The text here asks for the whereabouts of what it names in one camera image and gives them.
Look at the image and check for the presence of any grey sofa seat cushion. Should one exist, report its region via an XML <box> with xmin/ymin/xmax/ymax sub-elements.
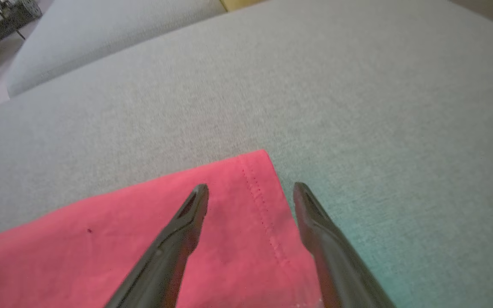
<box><xmin>6</xmin><ymin>0</ymin><xmax>228</xmax><ymax>98</ymax></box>

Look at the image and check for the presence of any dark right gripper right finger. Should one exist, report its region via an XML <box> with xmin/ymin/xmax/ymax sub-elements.
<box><xmin>293</xmin><ymin>182</ymin><xmax>398</xmax><ymax>308</ymax></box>

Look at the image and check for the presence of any yellow cushion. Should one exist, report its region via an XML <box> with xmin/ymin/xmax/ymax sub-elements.
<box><xmin>220</xmin><ymin>0</ymin><xmax>268</xmax><ymax>12</ymax></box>

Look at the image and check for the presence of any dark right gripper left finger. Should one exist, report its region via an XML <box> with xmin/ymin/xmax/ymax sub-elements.
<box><xmin>104</xmin><ymin>184</ymin><xmax>210</xmax><ymax>308</ymax></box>

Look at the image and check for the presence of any red basketball jersey with lettering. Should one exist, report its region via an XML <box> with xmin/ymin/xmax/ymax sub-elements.
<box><xmin>0</xmin><ymin>149</ymin><xmax>328</xmax><ymax>308</ymax></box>

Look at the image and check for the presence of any grey fabric sofa ottoman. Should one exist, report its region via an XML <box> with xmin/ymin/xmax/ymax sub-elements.
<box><xmin>0</xmin><ymin>0</ymin><xmax>493</xmax><ymax>308</ymax></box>

